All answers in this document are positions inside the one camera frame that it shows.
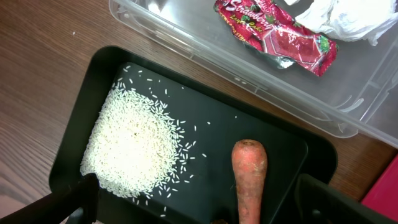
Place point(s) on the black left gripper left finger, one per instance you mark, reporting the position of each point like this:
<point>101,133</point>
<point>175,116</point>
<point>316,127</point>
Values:
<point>77,204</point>

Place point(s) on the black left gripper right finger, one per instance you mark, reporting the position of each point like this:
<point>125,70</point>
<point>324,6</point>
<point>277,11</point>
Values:
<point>318,203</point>

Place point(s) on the white rice pile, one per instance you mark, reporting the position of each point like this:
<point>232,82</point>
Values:
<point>145,146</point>

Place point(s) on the orange carrot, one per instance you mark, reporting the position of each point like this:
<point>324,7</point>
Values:
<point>249,161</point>

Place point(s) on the white napkin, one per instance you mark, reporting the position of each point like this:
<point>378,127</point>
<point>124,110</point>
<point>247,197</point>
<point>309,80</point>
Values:
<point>350,20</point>

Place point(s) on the red snack wrapper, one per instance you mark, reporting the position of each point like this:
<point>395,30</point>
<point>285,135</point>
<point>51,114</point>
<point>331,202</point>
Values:
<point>263,25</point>

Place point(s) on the clear plastic bin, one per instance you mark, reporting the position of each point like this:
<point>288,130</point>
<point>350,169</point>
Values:
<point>357,94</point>

